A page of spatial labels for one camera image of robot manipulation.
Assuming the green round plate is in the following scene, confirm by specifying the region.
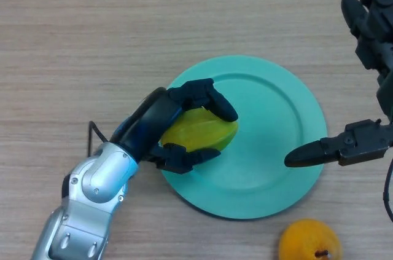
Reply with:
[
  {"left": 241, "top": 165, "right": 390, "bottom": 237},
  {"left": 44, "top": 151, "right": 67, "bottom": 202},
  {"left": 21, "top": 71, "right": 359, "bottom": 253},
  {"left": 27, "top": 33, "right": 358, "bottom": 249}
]
[{"left": 159, "top": 54, "right": 328, "bottom": 220}]

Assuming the orange pear with stem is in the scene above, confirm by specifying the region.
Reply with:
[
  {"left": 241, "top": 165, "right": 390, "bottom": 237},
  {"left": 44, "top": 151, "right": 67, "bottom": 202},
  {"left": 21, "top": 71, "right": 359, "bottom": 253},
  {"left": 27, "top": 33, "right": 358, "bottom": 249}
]
[{"left": 278, "top": 218, "right": 343, "bottom": 260}]

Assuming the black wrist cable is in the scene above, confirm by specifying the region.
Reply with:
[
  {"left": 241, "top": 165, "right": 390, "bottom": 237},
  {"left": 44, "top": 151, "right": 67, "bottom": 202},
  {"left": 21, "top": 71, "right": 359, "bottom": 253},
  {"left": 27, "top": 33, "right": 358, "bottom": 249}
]
[
  {"left": 87, "top": 120, "right": 110, "bottom": 156},
  {"left": 382, "top": 158, "right": 393, "bottom": 223}
]

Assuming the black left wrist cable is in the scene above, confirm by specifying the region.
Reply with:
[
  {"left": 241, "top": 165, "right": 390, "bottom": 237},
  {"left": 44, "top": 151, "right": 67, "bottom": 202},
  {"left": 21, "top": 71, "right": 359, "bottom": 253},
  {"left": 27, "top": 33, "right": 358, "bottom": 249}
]
[{"left": 87, "top": 120, "right": 110, "bottom": 156}]

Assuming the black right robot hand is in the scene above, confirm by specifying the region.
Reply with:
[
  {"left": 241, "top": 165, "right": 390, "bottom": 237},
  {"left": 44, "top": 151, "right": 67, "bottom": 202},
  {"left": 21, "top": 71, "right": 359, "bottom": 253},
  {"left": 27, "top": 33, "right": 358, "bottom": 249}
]
[{"left": 284, "top": 0, "right": 393, "bottom": 168}]

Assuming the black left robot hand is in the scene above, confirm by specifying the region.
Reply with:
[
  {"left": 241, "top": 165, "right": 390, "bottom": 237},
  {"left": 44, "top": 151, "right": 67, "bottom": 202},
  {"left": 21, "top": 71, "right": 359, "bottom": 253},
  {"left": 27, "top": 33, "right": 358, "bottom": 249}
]
[{"left": 109, "top": 77, "right": 239, "bottom": 175}]

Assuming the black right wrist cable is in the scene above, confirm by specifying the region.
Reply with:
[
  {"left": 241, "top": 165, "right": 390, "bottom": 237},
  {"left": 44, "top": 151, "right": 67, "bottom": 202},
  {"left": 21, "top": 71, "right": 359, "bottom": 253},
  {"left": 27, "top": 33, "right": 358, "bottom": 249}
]
[{"left": 382, "top": 158, "right": 393, "bottom": 223}]

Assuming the yellow starfruit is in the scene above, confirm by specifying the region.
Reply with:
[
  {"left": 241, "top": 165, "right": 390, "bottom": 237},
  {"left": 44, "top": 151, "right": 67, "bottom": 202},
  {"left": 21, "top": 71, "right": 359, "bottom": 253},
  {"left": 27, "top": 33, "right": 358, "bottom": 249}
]
[{"left": 159, "top": 108, "right": 239, "bottom": 153}]

